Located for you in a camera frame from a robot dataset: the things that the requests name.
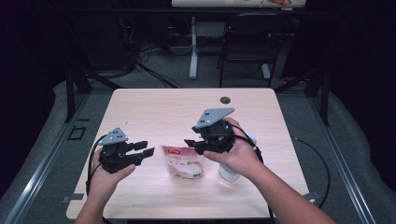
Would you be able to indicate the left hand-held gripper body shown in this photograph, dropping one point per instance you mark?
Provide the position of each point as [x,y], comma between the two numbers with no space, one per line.
[116,155]

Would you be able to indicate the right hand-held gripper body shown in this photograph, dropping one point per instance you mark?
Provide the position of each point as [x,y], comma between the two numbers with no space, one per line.
[216,137]

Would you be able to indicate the red and white refill pouch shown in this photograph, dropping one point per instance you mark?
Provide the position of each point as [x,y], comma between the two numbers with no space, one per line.
[183,163]

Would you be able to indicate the white plastic container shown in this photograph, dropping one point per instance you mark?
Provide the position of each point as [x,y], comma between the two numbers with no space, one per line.
[229,174]

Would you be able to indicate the person's left hand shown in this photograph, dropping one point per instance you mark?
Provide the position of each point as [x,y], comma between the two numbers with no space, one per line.
[106,182]

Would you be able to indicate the person's right hand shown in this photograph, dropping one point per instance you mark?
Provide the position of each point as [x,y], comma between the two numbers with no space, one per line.
[239,158]

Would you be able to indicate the round table grommet hole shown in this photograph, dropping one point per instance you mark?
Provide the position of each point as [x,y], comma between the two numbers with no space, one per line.
[225,100]

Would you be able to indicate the grey tape strip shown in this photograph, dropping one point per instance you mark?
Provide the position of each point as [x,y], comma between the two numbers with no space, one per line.
[73,197]
[313,195]

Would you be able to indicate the black metal stand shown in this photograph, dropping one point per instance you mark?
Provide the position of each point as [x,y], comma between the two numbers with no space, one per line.
[325,96]
[70,93]

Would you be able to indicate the white desk foot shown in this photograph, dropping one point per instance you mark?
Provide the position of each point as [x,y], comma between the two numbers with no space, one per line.
[265,71]

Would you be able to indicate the white desk leg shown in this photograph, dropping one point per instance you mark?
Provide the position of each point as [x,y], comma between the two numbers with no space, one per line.
[193,56]

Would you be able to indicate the black folding chair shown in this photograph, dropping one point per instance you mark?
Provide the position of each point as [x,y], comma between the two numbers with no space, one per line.
[253,46]

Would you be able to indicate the grey box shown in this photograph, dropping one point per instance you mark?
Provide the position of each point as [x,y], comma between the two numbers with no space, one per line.
[211,29]

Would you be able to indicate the light wooden desk top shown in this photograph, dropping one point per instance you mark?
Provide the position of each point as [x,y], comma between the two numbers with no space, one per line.
[218,3]

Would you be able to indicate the orange item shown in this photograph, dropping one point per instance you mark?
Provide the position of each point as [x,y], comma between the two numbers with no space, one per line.
[280,2]

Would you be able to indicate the black floor outlet frame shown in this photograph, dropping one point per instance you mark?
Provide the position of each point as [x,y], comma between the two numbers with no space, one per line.
[77,133]

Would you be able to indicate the metal floor rail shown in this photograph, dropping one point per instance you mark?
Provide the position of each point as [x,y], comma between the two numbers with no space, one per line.
[40,168]
[345,174]

